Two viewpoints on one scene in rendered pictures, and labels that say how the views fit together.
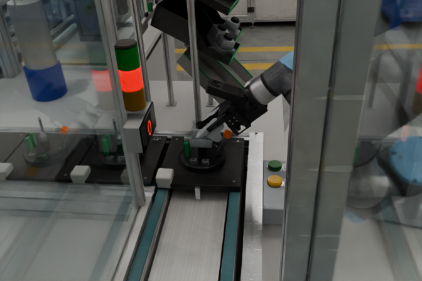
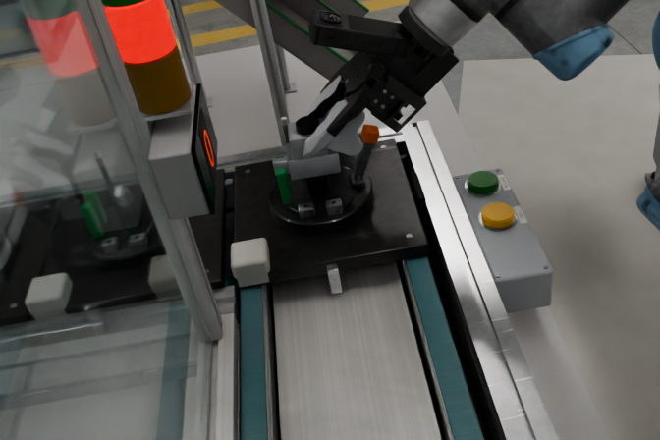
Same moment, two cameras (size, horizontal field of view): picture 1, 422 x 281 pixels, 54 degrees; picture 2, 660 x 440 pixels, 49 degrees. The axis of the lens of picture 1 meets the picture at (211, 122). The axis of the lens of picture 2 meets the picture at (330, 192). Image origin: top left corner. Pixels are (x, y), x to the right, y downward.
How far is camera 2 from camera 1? 0.31 m
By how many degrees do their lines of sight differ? 8
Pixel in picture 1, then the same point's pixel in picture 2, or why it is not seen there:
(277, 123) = (437, 98)
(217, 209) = (386, 304)
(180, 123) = (234, 138)
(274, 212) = (522, 284)
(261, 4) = not seen: outside the picture
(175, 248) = (324, 419)
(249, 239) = (495, 360)
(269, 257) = not seen: hidden behind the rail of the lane
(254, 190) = (458, 247)
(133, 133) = (178, 169)
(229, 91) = (366, 31)
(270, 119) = not seen: hidden behind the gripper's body
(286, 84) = not seen: outside the picture
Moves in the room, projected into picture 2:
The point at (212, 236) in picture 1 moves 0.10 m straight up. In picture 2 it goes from (399, 370) to (391, 308)
